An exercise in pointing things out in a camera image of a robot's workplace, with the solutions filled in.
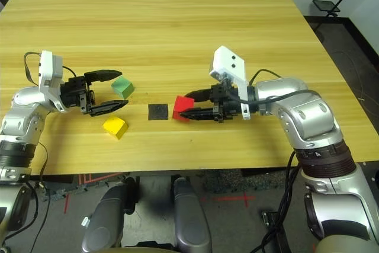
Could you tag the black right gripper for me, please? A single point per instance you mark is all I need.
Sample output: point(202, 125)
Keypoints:
point(226, 102)

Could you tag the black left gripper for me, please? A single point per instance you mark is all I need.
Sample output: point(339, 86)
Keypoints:
point(74, 93)

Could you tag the green wooden block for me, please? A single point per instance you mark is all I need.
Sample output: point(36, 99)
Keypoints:
point(122, 87)

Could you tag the red wooden block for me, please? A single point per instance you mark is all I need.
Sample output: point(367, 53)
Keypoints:
point(182, 105)

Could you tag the yellow wooden block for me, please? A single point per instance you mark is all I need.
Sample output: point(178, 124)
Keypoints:
point(115, 127)

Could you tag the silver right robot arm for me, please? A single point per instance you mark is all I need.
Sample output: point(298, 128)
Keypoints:
point(311, 122)

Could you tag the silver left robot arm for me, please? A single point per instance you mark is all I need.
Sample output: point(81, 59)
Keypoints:
point(23, 110)

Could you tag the black square pad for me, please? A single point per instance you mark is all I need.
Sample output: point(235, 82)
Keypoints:
point(158, 112)

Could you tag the silver right robot leg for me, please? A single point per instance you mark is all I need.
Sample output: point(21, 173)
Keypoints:
point(191, 220)

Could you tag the silver robot leg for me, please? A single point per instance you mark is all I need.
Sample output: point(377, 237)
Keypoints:
point(191, 220)
point(103, 220)

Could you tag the silver left robot leg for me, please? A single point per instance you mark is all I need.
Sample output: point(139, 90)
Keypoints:
point(103, 220)

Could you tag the black box on floor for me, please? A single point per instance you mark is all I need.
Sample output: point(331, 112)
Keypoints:
point(271, 220)

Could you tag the tan robot torso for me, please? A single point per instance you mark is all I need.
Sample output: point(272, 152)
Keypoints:
point(148, 250)

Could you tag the black stand plate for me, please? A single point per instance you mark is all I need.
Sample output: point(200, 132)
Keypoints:
point(325, 5)

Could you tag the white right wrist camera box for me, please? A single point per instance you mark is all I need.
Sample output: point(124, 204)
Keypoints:
point(229, 63)

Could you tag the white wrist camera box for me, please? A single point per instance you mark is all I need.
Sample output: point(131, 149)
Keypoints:
point(48, 72)
point(229, 63)

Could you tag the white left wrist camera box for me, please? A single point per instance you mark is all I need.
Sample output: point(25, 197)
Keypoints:
point(48, 72)

